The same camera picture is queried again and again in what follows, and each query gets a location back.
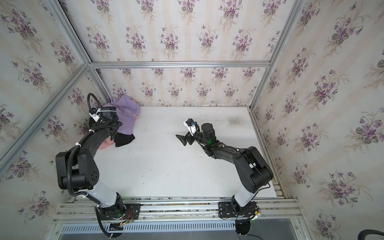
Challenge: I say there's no black cloth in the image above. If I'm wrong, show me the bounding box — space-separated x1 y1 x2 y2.
114 133 135 148

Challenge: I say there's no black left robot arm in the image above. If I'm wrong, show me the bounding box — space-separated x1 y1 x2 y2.
56 107 126 214

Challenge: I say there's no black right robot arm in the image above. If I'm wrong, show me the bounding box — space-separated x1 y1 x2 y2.
176 119 274 215

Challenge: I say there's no purple cloth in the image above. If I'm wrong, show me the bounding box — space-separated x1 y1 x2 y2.
104 95 141 135

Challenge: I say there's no pink cloth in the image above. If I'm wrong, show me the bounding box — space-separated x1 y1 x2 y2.
98 137 115 150

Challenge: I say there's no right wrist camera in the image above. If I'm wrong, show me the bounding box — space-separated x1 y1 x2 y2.
183 121 200 135

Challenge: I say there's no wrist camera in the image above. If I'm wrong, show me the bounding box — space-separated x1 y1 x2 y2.
183 121 200 135
89 113 100 122

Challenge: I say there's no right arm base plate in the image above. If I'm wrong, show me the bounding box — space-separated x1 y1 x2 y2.
218 202 260 220

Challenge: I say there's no horizontal aluminium frame bar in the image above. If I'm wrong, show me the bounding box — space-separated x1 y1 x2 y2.
88 61 271 69

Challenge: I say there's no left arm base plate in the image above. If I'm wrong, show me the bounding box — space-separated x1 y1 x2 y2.
98 204 141 221

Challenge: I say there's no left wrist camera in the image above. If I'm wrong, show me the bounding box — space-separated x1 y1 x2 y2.
89 113 100 122

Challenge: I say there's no aluminium mounting rail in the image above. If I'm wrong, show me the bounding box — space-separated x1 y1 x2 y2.
53 197 304 224

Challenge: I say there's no left diagonal aluminium frame bar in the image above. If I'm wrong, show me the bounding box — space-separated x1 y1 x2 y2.
1 64 88 175

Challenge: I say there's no right aluminium frame post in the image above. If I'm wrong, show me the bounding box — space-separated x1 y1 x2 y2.
249 0 306 110

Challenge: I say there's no aluminium frame post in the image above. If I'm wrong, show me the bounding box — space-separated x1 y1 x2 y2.
45 1 112 103
249 0 306 110

